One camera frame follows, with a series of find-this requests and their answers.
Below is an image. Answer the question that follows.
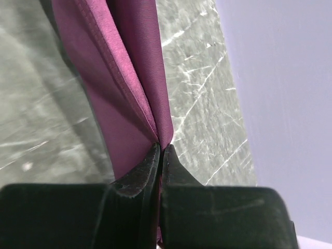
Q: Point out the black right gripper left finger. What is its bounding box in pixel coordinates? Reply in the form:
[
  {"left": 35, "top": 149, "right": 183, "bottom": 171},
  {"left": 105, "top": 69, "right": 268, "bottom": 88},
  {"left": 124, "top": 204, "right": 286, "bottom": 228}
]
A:
[{"left": 1, "top": 144, "right": 160, "bottom": 248}]

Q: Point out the purple cloth napkin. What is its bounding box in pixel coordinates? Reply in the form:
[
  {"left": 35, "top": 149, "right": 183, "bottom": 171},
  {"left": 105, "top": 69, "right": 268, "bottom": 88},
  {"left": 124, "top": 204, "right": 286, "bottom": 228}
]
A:
[{"left": 50, "top": 0, "right": 174, "bottom": 182}]

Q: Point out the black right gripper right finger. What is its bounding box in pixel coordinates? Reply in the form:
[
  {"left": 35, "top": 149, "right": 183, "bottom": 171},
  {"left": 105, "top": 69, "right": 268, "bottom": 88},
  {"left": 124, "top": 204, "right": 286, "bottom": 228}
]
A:
[{"left": 160, "top": 145, "right": 298, "bottom": 248}]

